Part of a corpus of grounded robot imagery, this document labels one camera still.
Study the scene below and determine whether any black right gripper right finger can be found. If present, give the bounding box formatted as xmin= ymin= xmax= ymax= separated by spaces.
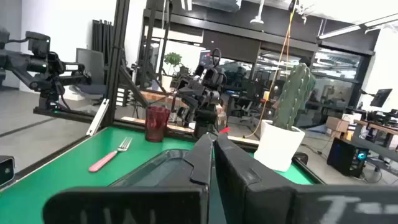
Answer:
xmin=214 ymin=133 xmax=398 ymax=224

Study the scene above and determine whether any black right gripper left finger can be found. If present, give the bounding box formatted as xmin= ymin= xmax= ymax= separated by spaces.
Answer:
xmin=43 ymin=133 xmax=215 ymax=224

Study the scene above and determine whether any pink-handled metal fork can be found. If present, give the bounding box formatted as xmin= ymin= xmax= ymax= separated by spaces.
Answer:
xmin=88 ymin=136 xmax=133 ymax=173

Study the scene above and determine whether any red faceted plastic cup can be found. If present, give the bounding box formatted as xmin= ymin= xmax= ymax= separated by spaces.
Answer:
xmin=145 ymin=105 xmax=171 ymax=143

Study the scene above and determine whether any black plastic tray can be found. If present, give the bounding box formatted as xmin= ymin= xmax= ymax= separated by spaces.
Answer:
xmin=110 ymin=148 xmax=200 ymax=188

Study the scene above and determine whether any leafy green potted plant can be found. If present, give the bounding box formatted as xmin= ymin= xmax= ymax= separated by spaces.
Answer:
xmin=163 ymin=52 xmax=183 ymax=76

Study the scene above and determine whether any white hexagonal plant pot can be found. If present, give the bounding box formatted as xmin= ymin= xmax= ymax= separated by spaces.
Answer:
xmin=253 ymin=119 xmax=306 ymax=172

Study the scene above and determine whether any green table mat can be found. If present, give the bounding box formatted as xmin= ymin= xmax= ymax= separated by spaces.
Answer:
xmin=0 ymin=126 xmax=317 ymax=224

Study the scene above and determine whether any black computer tower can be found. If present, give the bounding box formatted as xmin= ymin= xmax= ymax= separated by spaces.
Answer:
xmin=326 ymin=137 xmax=370 ymax=178

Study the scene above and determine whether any white hanging lamp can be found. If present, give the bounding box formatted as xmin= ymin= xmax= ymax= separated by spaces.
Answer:
xmin=250 ymin=0 xmax=266 ymax=25

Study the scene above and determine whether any green cactus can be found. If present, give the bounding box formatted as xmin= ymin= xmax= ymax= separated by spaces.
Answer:
xmin=273 ymin=63 xmax=317 ymax=131

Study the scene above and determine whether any cardboard box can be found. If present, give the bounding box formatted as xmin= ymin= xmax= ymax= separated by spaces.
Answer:
xmin=325 ymin=116 xmax=349 ymax=133

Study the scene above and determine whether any grey office chair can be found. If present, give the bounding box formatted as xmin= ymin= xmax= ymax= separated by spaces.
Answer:
xmin=76 ymin=48 xmax=107 ymax=96

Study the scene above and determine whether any black desk monitor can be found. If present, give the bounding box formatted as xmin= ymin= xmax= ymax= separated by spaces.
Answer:
xmin=369 ymin=88 xmax=393 ymax=108

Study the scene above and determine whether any black aluminium table frame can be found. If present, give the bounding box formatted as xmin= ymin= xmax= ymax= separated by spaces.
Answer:
xmin=0 ymin=0 xmax=326 ymax=191

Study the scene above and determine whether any orange hanging cable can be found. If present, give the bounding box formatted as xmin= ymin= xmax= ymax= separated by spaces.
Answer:
xmin=244 ymin=0 xmax=297 ymax=139

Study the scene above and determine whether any white metal bracket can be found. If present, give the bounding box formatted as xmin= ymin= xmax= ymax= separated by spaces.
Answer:
xmin=86 ymin=98 xmax=110 ymax=136

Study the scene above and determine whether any small black camera box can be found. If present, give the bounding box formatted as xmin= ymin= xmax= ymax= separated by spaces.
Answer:
xmin=0 ymin=155 xmax=16 ymax=187

